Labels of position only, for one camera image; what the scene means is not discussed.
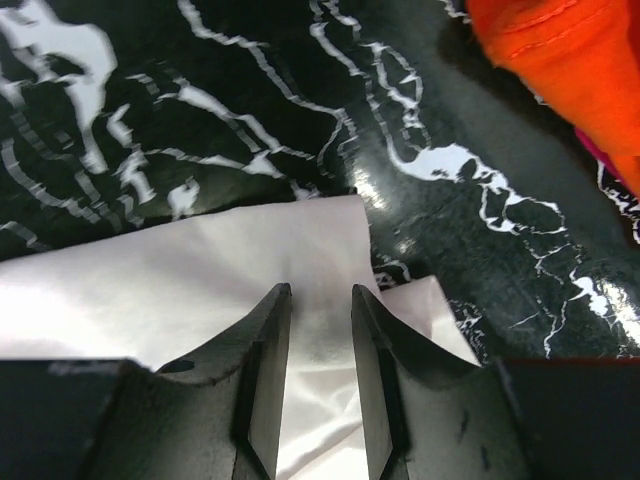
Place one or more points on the white and green t-shirt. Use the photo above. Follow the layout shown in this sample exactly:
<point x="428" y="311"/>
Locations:
<point x="157" y="293"/>

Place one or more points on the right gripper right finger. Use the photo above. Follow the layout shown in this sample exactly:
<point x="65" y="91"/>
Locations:
<point x="426" y="413"/>

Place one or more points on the magenta folded t-shirt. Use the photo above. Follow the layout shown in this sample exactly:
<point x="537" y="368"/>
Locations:
<point x="599" y="155"/>

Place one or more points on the orange folded t-shirt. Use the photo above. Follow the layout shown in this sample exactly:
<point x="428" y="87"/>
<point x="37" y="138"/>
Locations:
<point x="581" y="57"/>

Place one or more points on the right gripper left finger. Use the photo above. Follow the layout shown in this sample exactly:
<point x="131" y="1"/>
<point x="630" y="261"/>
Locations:
<point x="214" y="413"/>

